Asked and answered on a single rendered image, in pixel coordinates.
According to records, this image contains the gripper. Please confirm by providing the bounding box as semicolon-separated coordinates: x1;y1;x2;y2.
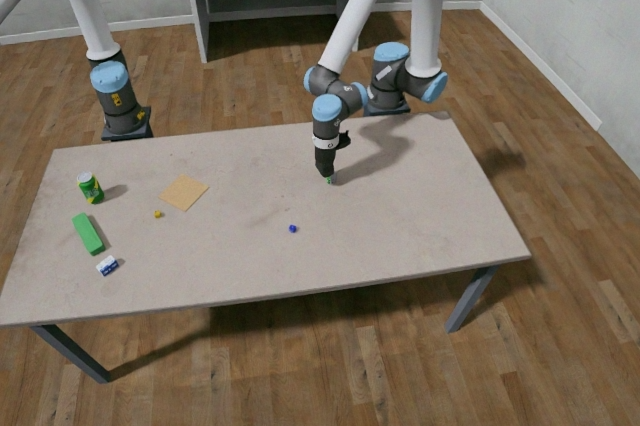
313;145;339;178

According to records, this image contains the tan mat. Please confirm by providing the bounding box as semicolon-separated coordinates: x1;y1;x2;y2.
158;174;210;212

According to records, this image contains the beige table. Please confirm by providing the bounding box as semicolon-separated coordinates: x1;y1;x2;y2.
0;110;532;385

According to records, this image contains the green drink can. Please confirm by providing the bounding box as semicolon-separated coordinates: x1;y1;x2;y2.
76;171;106;206

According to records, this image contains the blue and white box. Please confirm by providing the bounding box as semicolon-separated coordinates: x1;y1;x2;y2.
95;254;121;278

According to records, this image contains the green block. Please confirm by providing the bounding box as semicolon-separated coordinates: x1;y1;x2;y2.
71;212;107;257

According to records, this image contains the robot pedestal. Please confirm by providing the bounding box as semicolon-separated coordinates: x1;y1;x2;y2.
359;88;412;118
101;105;155;143

